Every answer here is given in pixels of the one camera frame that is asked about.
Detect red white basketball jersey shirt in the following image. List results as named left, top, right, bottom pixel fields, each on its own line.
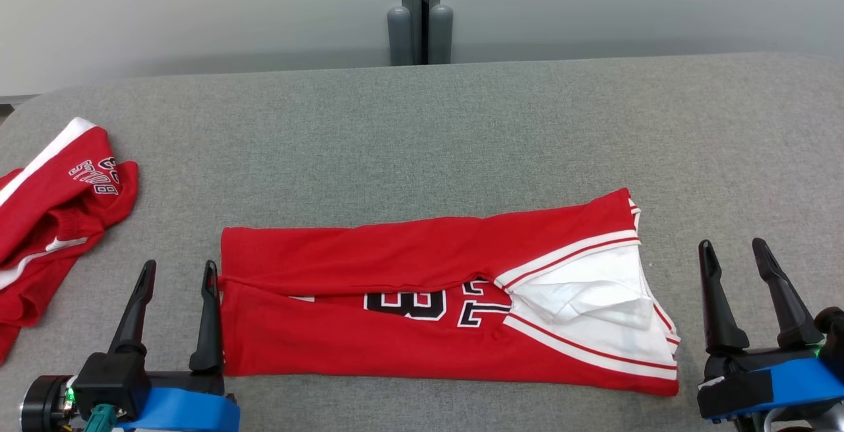
left=218, top=187, right=682, bottom=398

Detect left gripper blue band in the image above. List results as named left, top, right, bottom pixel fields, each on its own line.
left=19, top=259, right=242, bottom=432

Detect left black cable teal plug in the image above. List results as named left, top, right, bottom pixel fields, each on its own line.
left=88, top=403, right=124, bottom=432

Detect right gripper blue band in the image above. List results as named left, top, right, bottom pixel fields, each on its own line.
left=696, top=237, right=844, bottom=432

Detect red white basketball shorts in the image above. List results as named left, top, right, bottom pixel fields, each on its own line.
left=0, top=117, right=140, bottom=364

